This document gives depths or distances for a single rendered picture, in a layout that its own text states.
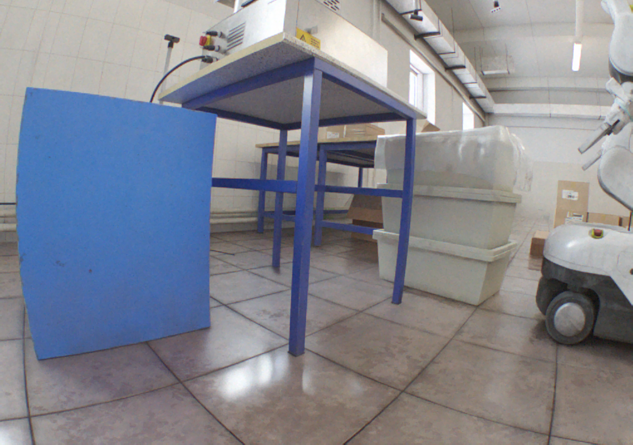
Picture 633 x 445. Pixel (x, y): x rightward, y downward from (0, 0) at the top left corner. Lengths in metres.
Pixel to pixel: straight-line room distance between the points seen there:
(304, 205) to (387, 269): 0.88
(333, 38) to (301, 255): 0.71
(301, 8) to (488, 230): 1.00
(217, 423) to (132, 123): 0.65
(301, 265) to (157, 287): 0.37
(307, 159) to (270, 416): 0.53
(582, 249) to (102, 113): 1.27
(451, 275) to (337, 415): 0.86
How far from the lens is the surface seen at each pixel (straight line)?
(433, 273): 1.38
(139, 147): 0.79
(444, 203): 1.32
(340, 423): 0.62
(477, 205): 1.26
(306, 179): 0.70
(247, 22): 1.10
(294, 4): 1.00
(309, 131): 0.72
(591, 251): 1.01
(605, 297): 1.04
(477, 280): 1.30
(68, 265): 0.78
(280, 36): 0.71
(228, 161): 2.70
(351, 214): 2.68
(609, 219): 3.07
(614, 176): 1.17
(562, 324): 1.08
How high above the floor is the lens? 0.42
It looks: 4 degrees down
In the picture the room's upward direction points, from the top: 4 degrees clockwise
